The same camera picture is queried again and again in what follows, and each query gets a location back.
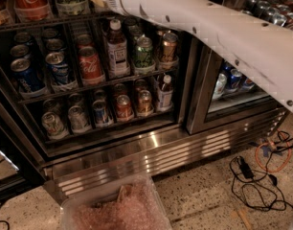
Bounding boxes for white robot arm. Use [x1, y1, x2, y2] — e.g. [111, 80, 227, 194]
[91, 0, 293, 113]

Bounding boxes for brown tea bottle white cap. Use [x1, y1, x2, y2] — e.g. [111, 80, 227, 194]
[107, 19, 130, 79]

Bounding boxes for red Coca-Cola can middle shelf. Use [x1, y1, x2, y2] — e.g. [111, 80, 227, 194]
[79, 46, 105, 85]

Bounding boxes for small tea bottle bottom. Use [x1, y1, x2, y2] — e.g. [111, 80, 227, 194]
[156, 75, 173, 111]

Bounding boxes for stainless steel fridge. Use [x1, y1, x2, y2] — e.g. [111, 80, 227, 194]
[0, 0, 293, 202]

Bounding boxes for bronze can bottom shelf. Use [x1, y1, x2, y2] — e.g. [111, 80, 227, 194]
[137, 90, 153, 117]

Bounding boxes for silver can right fridge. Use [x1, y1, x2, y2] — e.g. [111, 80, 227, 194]
[213, 73, 227, 100]

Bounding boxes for red can bottom shelf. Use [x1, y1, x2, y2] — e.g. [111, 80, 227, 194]
[116, 95, 134, 122]

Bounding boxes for pepsi can fridge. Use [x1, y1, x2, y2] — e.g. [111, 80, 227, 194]
[226, 68, 242, 92]
[241, 78, 255, 91]

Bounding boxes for fridge glass door right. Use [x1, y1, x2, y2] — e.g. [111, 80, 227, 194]
[187, 0, 289, 135]

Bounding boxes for silver can bottom shelf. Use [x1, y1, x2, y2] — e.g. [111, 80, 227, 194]
[68, 105, 91, 134]

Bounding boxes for bronze soda can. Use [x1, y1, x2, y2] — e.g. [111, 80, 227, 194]
[159, 33, 178, 69]

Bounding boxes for large red Coca-Cola can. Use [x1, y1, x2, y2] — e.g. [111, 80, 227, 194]
[14, 0, 52, 22]

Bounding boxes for blue pepsi can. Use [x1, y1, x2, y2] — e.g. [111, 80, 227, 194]
[11, 58, 47, 99]
[45, 52, 78, 92]

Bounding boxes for front blue Pepsi can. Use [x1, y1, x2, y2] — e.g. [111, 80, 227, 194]
[11, 58, 47, 99]

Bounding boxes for blue white can bottom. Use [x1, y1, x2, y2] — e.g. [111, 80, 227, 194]
[92, 100, 113, 127]

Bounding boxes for white green can bottom left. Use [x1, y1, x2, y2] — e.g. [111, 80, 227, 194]
[41, 112, 69, 140]

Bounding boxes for clear plastic bin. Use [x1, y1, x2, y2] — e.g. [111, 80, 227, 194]
[61, 173, 172, 230]

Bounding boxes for pink bubble wrap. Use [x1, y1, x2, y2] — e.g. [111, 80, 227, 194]
[73, 183, 168, 230]

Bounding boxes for orange extension cord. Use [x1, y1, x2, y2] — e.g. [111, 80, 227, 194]
[255, 139, 293, 174]

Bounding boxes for black power adapter with cable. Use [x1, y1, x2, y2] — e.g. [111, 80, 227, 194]
[229, 156, 293, 212]

